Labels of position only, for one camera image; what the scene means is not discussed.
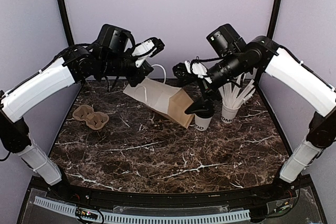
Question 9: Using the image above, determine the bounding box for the black plastic cup lid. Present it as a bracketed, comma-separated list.
[195, 110, 214, 119]

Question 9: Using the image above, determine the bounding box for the black front rail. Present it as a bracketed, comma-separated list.
[48, 178, 301, 209]

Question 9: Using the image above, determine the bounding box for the white cup holding straws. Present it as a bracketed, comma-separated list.
[221, 104, 240, 124]

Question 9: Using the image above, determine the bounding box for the brown pulp cup carrier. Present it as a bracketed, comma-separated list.
[72, 104, 109, 130]

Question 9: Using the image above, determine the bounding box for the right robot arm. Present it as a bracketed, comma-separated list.
[185, 24, 335, 200]

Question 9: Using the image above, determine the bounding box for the small circuit board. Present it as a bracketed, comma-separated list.
[75, 208, 98, 220]

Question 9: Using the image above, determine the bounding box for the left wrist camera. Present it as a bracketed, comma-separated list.
[132, 37, 165, 68]

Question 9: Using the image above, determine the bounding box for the left black frame post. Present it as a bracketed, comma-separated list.
[57, 0, 75, 46]

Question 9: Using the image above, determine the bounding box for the wrapped straw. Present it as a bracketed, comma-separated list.
[241, 88, 255, 104]
[232, 73, 246, 108]
[235, 80, 255, 108]
[218, 83, 235, 109]

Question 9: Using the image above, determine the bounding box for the white paper coffee cup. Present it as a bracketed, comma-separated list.
[195, 115, 212, 131]

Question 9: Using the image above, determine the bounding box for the brown paper bag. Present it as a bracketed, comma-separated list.
[123, 64, 193, 128]

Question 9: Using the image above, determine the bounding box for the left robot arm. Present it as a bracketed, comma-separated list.
[1, 24, 164, 201]

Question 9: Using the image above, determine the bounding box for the white slotted cable duct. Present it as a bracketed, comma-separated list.
[33, 196, 250, 224]

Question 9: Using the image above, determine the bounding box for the black frame post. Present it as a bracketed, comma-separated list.
[255, 0, 286, 84]
[57, 0, 75, 46]

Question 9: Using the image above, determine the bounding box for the right black frame post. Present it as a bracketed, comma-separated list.
[255, 0, 286, 84]

